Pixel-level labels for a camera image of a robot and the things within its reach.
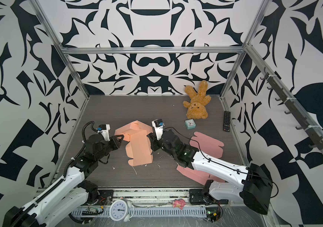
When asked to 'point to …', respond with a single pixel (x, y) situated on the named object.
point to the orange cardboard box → (138, 148)
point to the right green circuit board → (213, 213)
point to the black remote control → (226, 121)
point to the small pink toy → (179, 203)
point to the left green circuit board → (92, 211)
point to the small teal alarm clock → (190, 124)
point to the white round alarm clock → (121, 210)
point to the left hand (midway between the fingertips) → (123, 133)
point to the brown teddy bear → (196, 108)
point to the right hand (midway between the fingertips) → (148, 134)
